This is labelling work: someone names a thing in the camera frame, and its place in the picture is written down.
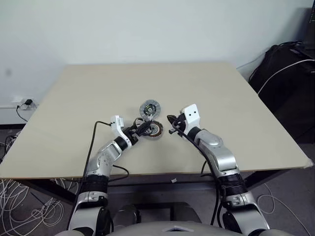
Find black upright panel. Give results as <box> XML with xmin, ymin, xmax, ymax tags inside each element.
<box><xmin>305</xmin><ymin>6</ymin><xmax>315</xmax><ymax>50</ymax></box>

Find thin white floor cable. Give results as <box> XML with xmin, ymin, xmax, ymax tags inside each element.
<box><xmin>255</xmin><ymin>183</ymin><xmax>279</xmax><ymax>215</ymax></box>

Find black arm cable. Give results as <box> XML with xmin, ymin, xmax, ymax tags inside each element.
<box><xmin>171</xmin><ymin>125</ymin><xmax>228</xmax><ymax>226</ymax></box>
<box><xmin>82</xmin><ymin>120</ymin><xmax>130</xmax><ymax>183</ymax></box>

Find grey round motor stator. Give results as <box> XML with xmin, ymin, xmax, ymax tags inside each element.
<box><xmin>139</xmin><ymin>99</ymin><xmax>162</xmax><ymax>118</ymax></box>

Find black table frame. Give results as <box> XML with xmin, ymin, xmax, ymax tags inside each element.
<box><xmin>24</xmin><ymin>169</ymin><xmax>291</xmax><ymax>205</ymax></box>

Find white cable over bag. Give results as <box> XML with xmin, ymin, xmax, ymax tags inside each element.
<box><xmin>257</xmin><ymin>58</ymin><xmax>315</xmax><ymax>94</ymax></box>

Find white floor cable tangle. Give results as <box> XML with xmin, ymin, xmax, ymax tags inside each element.
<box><xmin>0</xmin><ymin>177</ymin><xmax>82</xmax><ymax>236</ymax></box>

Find grey stator housing copper windings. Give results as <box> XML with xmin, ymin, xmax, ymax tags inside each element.
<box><xmin>143</xmin><ymin>122</ymin><xmax>164</xmax><ymax>141</ymax></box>

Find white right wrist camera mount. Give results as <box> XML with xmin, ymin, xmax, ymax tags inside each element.
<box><xmin>181</xmin><ymin>104</ymin><xmax>202</xmax><ymax>135</ymax></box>

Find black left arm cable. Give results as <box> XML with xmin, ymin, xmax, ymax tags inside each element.
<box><xmin>82</xmin><ymin>120</ymin><xmax>130</xmax><ymax>183</ymax></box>

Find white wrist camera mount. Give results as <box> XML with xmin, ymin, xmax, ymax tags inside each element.
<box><xmin>109</xmin><ymin>115</ymin><xmax>138</xmax><ymax>146</ymax></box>
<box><xmin>181</xmin><ymin>104</ymin><xmax>202</xmax><ymax>135</ymax></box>

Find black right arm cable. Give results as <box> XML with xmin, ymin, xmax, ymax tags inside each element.
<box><xmin>171</xmin><ymin>125</ymin><xmax>228</xmax><ymax>226</ymax></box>

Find grey robot torso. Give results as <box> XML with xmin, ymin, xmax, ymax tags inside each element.
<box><xmin>58</xmin><ymin>220</ymin><xmax>281</xmax><ymax>236</ymax></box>

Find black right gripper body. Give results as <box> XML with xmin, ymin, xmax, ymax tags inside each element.
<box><xmin>173</xmin><ymin>113</ymin><xmax>188</xmax><ymax>135</ymax></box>

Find black bag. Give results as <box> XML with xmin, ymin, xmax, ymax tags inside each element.
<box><xmin>248</xmin><ymin>43</ymin><xmax>315</xmax><ymax>144</ymax></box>

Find dark rounded shape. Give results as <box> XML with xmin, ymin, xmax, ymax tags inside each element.
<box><xmin>112</xmin><ymin>204</ymin><xmax>141</xmax><ymax>226</ymax></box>

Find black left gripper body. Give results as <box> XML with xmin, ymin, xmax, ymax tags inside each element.
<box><xmin>124</xmin><ymin>124</ymin><xmax>141</xmax><ymax>145</ymax></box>

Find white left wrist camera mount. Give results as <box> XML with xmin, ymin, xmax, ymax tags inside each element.
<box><xmin>109</xmin><ymin>115</ymin><xmax>138</xmax><ymax>146</ymax></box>

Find black rotor ring brass gear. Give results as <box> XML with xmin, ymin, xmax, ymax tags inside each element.
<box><xmin>147</xmin><ymin>124</ymin><xmax>162</xmax><ymax>137</ymax></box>

